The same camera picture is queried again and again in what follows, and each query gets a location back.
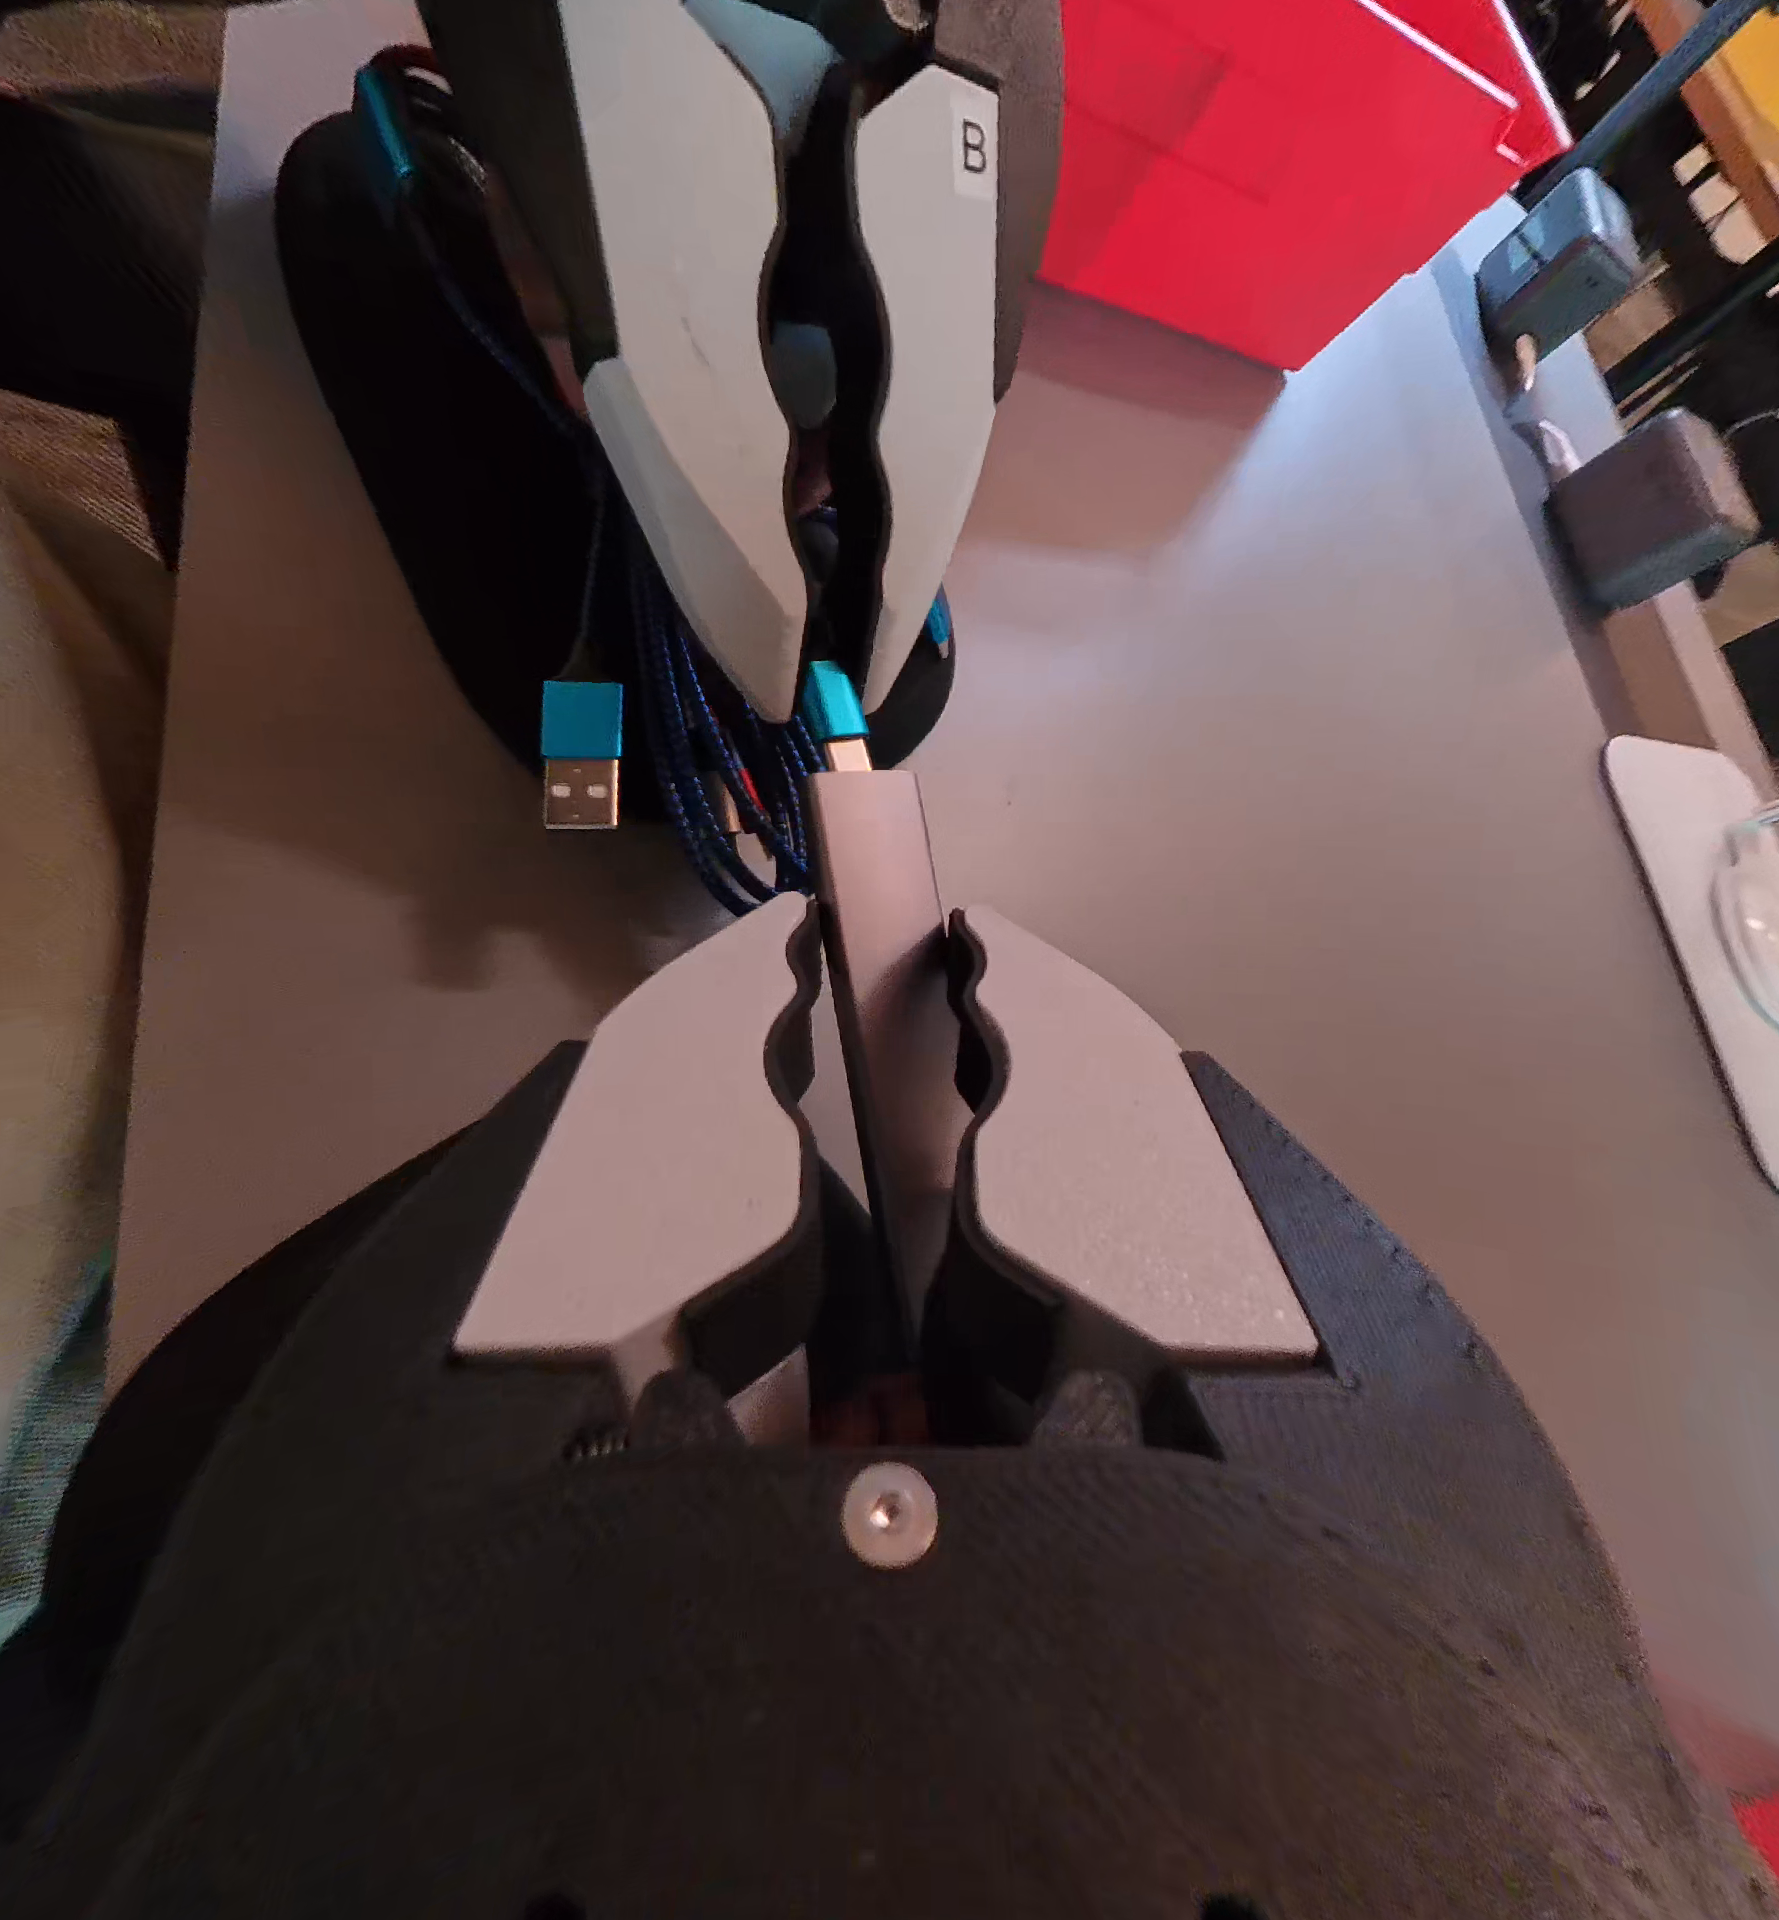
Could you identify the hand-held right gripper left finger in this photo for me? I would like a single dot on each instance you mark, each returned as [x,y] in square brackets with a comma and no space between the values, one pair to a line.
[647,1171]

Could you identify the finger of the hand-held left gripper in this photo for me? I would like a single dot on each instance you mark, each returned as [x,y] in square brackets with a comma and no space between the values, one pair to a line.
[679,299]
[934,330]

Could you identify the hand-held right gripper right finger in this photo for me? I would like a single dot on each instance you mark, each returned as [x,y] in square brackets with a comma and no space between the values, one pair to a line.
[1113,1184]

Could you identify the dark grey rectangular device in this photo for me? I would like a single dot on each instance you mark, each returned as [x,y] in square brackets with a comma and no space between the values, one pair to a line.
[882,900]

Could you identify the red box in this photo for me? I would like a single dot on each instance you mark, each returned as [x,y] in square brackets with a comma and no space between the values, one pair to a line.
[1204,196]

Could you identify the black hex-pattern case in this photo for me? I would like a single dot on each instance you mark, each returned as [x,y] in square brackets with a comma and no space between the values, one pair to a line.
[424,494]

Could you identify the white tray with glass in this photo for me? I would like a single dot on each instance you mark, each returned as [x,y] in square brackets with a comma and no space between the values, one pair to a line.
[1668,885]

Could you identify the person's pale shirt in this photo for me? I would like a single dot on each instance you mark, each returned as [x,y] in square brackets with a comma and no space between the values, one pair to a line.
[19,930]

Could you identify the grey power adapter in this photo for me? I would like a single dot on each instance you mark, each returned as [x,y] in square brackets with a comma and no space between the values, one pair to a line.
[1654,502]

